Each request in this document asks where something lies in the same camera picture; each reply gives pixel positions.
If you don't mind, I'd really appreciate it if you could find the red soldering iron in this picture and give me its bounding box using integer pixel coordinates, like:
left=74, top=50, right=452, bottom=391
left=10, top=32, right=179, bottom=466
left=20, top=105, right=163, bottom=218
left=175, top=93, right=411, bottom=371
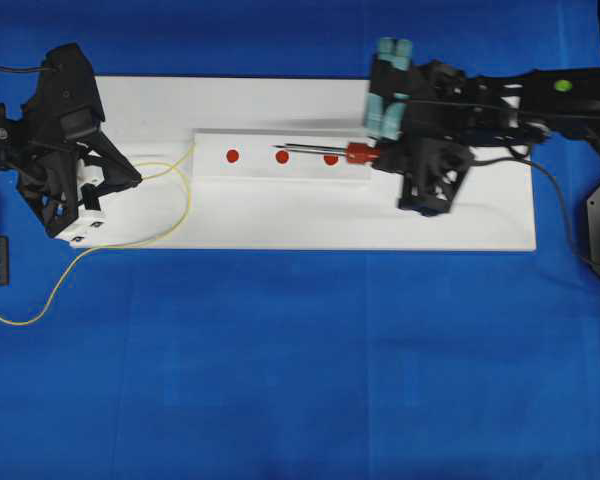
left=274, top=142, right=381, bottom=165

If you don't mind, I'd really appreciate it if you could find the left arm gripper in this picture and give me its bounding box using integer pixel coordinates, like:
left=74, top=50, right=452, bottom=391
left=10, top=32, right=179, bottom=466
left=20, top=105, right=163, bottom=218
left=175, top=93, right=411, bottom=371
left=17, top=43, right=142, bottom=238

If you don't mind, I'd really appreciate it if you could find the black soldering iron cable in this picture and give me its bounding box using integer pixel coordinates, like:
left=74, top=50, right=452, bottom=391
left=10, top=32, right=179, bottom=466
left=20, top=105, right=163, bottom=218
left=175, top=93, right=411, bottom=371
left=472, top=157, right=600, bottom=269

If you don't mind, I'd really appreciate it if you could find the yellow solder wire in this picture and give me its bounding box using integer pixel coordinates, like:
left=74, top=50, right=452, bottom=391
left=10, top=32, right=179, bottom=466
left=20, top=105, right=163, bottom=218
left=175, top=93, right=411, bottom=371
left=0, top=142, right=199, bottom=327

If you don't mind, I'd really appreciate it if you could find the large white base board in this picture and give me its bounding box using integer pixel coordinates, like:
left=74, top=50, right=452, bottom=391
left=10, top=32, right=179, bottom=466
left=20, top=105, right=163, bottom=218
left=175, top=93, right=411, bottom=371
left=84, top=76, right=536, bottom=251

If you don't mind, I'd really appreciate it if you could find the small white raised plate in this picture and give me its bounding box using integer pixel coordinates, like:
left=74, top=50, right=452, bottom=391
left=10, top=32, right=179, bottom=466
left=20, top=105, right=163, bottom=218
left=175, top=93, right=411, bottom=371
left=191, top=129, right=371, bottom=182

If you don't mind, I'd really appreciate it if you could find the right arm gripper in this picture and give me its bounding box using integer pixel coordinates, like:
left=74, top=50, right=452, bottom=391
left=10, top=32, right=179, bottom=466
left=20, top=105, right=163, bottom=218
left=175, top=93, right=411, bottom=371
left=363, top=37, right=475, bottom=216

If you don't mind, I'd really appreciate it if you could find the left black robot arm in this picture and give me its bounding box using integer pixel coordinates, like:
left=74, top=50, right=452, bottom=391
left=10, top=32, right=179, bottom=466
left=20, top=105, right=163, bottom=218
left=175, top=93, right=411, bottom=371
left=0, top=43, right=142, bottom=238

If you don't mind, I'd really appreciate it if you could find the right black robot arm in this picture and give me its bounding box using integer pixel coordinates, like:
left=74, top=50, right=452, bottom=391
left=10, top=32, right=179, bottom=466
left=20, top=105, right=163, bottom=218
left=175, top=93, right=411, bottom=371
left=364, top=37, right=600, bottom=216

